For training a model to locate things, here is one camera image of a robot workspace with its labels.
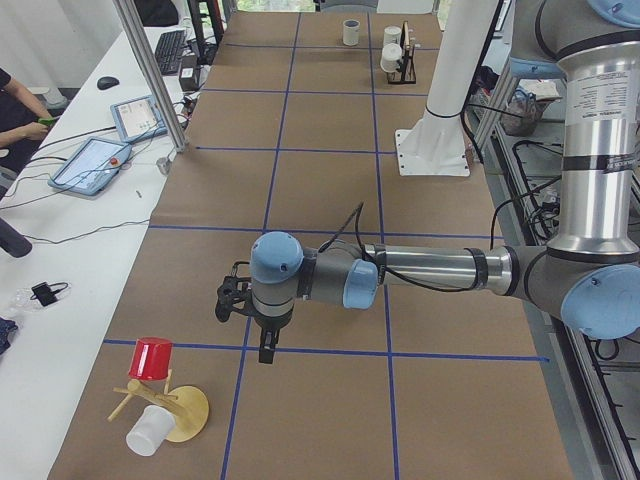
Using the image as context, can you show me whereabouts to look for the black keyboard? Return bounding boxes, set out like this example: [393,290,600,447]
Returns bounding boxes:
[154,30,186,76]

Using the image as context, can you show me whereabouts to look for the black wire mug rack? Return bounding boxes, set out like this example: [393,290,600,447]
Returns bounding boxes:
[385,21,417,84]

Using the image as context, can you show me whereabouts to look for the far teach pendant tablet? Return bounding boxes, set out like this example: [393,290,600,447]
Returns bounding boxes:
[110,95,167,144]

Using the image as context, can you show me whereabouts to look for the wooden mug tree stand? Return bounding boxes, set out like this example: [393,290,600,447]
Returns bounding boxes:
[107,369,209,443]

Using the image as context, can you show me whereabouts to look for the person forearm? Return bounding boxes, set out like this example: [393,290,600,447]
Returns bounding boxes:
[1,70,52,148]

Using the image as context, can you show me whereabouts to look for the small black device with cable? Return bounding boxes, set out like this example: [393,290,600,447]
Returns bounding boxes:
[31,282,69,307]

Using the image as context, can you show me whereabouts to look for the white cup on wooden stand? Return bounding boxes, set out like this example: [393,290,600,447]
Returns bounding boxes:
[125,405,176,457]

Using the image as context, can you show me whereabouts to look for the white mug lower rack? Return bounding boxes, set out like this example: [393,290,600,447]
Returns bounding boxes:
[380,43,403,74]

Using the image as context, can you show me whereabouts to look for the white mug rack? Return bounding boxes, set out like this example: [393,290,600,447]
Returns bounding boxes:
[380,43,403,74]
[383,25,402,46]

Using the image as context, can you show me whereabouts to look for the aluminium frame post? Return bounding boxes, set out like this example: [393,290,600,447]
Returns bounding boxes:
[113,0,187,153]

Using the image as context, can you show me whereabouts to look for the black power adapter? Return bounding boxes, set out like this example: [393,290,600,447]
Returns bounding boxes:
[178,54,201,92]

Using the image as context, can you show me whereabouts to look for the near teach pendant tablet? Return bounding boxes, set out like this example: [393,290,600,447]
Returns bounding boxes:
[48,137,132,197]

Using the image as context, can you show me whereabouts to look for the black computer mouse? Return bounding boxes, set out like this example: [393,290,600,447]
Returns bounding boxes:
[96,76,120,91]

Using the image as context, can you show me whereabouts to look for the white cup dark interior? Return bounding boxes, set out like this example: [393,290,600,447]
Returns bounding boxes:
[342,19,360,46]

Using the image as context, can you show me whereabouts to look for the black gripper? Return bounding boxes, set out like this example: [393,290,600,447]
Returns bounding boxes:
[256,319,282,364]

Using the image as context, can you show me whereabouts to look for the teach pendant tablet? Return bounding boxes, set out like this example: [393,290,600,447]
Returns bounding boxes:
[48,137,132,197]
[110,95,167,144]

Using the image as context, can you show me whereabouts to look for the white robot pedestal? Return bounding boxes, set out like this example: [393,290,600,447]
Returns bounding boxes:
[395,0,502,177]

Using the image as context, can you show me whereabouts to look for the white mug upper rack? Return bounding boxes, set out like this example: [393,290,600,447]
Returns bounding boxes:
[383,25,402,46]

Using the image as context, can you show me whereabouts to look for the brown paper table cover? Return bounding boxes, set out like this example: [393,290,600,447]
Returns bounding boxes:
[47,11,574,480]

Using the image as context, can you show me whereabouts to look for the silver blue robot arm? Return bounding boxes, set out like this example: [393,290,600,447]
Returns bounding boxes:
[246,1,639,363]

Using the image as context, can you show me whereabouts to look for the red cup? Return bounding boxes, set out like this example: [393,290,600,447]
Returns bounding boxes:
[128,337,173,381]

